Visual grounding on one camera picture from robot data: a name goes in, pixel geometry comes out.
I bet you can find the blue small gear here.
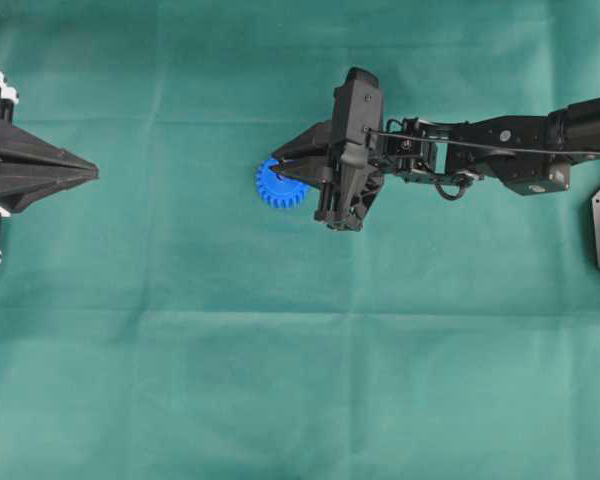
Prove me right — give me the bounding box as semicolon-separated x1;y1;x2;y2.
255;157;309;209

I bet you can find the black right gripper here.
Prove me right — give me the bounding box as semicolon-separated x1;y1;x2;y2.
272;120;384;231

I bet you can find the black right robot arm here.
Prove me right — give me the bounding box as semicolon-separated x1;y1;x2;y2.
271;98;600;231

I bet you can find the green cloth mat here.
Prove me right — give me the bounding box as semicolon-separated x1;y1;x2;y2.
0;1;600;479

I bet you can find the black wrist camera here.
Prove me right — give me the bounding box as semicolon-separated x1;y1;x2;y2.
330;67;384;170

